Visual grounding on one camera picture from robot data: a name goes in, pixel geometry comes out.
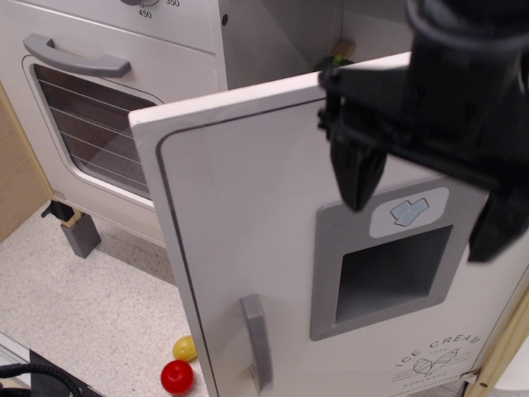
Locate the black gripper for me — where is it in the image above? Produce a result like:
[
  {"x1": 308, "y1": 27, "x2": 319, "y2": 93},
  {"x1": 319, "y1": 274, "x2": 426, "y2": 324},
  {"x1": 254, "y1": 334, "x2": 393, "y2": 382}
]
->
[{"x1": 316, "y1": 36, "x2": 529, "y2": 263}]

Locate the white toy fridge door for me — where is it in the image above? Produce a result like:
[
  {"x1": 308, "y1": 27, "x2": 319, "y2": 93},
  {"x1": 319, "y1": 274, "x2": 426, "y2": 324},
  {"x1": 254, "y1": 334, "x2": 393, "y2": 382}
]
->
[{"x1": 130, "y1": 73, "x2": 528, "y2": 396}]

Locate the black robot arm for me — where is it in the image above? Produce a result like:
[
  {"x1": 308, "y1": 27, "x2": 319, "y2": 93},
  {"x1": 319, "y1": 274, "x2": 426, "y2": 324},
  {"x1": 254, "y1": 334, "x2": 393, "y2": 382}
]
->
[{"x1": 318, "y1": 1, "x2": 528, "y2": 262}]

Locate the grey ice dispenser panel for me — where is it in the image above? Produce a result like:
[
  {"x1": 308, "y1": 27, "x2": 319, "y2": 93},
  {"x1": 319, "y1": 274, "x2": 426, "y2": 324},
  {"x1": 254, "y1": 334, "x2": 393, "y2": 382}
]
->
[{"x1": 310, "y1": 177, "x2": 488, "y2": 341}]

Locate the green toy vegetable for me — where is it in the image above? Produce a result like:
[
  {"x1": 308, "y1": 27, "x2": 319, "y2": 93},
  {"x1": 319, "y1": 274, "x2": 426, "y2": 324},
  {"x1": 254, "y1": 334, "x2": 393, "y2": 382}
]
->
[{"x1": 312, "y1": 53, "x2": 353, "y2": 72}]

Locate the white toy kitchen cabinet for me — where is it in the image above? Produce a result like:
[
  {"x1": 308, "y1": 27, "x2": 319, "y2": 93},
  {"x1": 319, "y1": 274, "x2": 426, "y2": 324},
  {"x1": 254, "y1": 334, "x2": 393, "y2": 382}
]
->
[{"x1": 0, "y1": 0, "x2": 529, "y2": 397}]

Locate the yellow toy potato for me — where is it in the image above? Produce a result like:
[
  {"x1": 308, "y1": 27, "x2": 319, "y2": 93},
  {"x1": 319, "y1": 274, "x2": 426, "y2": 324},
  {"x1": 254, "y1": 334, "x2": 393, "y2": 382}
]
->
[{"x1": 172, "y1": 335, "x2": 198, "y2": 362}]

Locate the red toy tomato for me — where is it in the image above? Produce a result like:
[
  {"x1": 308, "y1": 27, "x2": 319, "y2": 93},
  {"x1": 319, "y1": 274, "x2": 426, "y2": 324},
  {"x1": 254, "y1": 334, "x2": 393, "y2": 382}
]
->
[{"x1": 160, "y1": 360, "x2": 194, "y2": 395}]

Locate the grey kitchen leg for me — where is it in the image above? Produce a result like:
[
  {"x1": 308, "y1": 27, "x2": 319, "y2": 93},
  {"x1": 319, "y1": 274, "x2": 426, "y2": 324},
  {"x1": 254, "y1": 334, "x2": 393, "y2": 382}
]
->
[{"x1": 61, "y1": 214, "x2": 102, "y2": 259}]

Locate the grey oven temperature knob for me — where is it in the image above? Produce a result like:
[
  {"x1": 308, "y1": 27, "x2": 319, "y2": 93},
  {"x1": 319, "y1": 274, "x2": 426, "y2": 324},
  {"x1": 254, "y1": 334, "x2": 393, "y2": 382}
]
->
[{"x1": 121, "y1": 0, "x2": 144, "y2": 6}]

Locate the black clamp on leg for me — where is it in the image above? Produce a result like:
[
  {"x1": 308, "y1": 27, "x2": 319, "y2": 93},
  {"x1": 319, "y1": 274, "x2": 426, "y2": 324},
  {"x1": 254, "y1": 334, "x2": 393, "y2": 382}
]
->
[{"x1": 41, "y1": 200, "x2": 74, "y2": 222}]

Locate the white toy oven door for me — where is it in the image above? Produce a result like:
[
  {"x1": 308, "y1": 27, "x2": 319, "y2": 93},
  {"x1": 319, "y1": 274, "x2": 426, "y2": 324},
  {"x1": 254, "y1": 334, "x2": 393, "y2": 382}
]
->
[{"x1": 1, "y1": 1, "x2": 223, "y2": 245}]

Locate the light wooden left panel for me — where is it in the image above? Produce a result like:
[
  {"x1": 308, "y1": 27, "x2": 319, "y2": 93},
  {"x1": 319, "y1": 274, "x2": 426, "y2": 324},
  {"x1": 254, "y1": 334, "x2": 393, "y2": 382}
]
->
[{"x1": 1, "y1": 89, "x2": 52, "y2": 241}]

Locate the light wooden side post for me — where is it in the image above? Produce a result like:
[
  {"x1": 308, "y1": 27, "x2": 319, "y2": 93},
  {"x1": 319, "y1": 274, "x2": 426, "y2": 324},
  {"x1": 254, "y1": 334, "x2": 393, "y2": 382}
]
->
[{"x1": 464, "y1": 280, "x2": 528, "y2": 397}]

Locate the grey fridge door handle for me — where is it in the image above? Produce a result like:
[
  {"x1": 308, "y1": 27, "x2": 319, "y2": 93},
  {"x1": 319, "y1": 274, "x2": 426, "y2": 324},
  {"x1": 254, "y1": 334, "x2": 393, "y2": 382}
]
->
[{"x1": 240, "y1": 294, "x2": 274, "y2": 396}]

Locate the grey oven door handle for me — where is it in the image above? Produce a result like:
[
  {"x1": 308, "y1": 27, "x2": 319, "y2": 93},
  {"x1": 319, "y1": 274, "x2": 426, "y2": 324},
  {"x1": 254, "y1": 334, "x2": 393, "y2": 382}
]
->
[{"x1": 23, "y1": 33, "x2": 131, "y2": 78}]

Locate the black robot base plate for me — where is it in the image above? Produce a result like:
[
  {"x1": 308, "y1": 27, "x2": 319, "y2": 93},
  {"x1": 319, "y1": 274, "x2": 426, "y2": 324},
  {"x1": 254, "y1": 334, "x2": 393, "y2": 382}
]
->
[{"x1": 30, "y1": 350, "x2": 101, "y2": 397}]

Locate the black cable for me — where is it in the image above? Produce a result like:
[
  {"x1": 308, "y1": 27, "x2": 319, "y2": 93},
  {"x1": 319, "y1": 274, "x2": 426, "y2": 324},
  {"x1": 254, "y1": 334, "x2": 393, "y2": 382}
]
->
[{"x1": 0, "y1": 361, "x2": 83, "y2": 397}]

